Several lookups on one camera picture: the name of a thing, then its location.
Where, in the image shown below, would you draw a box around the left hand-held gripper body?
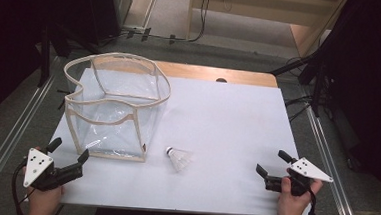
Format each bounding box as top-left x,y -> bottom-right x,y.
22,146 -> 86,195

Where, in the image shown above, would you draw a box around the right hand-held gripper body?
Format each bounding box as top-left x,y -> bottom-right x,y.
262,154 -> 336,199

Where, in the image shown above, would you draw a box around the clear plastic storage bag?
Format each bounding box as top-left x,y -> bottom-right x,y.
57,49 -> 175,164

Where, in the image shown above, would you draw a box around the white badminton shuttlecock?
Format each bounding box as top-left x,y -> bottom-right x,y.
164,146 -> 194,174

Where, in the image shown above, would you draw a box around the person's right hand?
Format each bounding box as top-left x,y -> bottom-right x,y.
276,167 -> 325,215

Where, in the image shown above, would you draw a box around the person's left hand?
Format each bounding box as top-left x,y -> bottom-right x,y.
19,145 -> 68,215

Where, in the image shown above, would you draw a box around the white table mat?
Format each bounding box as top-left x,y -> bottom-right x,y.
45,65 -> 318,215

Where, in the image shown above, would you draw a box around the black stand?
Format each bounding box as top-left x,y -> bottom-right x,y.
32,21 -> 101,92
267,46 -> 331,119

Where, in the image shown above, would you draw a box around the wooden cabinet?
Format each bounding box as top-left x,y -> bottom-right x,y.
185,0 -> 349,61

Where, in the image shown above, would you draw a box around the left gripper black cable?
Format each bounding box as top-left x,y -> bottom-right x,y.
9,158 -> 39,215

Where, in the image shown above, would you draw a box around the metal floor rail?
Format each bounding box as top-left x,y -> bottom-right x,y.
296,100 -> 371,215
0,70 -> 56,210

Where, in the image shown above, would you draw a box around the black floor cables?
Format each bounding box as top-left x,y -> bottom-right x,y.
282,92 -> 315,125

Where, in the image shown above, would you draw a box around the black hanging cable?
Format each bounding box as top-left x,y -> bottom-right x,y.
149,0 -> 212,44

